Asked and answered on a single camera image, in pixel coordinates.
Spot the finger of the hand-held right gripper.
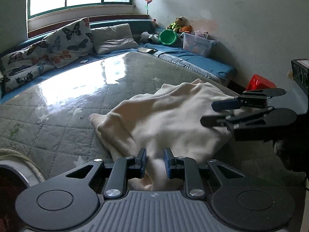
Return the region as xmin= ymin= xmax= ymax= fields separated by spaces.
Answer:
xmin=200 ymin=108 xmax=274 ymax=128
xmin=212 ymin=95 xmax=268 ymax=112

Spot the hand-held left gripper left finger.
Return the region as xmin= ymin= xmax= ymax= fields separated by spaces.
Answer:
xmin=65 ymin=148 xmax=147 ymax=199

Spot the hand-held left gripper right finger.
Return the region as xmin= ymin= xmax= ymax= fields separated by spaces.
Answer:
xmin=164 ymin=148 xmax=244 ymax=198

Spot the cream fleece garment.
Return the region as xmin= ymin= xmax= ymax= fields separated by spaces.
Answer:
xmin=89 ymin=78 xmax=244 ymax=191

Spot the red plastic stool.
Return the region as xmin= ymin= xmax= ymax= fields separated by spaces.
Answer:
xmin=246 ymin=74 xmax=277 ymax=91

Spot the black speaker box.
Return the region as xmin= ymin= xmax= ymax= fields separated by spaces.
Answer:
xmin=291 ymin=59 xmax=309 ymax=90

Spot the clear plastic storage box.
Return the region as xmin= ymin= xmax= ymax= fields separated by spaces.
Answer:
xmin=182 ymin=31 xmax=217 ymax=57

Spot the blue denim cloth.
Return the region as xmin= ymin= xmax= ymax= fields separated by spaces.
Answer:
xmin=154 ymin=51 xmax=194 ymax=65

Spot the green plastic bucket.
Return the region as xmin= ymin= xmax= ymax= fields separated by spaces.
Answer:
xmin=159 ymin=29 xmax=180 ymax=46

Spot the teddy bear in green vest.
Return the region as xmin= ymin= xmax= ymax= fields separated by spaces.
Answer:
xmin=168 ymin=16 xmax=189 ymax=33

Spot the black pouch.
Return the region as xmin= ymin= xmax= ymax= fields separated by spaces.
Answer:
xmin=138 ymin=47 xmax=158 ymax=55

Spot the grey plush toy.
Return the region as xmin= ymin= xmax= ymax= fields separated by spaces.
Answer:
xmin=141 ymin=31 xmax=161 ymax=44

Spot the teal sofa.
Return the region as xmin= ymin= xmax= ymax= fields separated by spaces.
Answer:
xmin=0 ymin=18 xmax=238 ymax=102

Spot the beige pillow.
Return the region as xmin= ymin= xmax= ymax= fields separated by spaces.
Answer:
xmin=91 ymin=24 xmax=140 ymax=55

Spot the black round induction cooktop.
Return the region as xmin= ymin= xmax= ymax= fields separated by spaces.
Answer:
xmin=0 ymin=165 xmax=31 ymax=225

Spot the square butterfly print pillow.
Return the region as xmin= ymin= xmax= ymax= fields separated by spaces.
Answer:
xmin=45 ymin=17 xmax=94 ymax=68

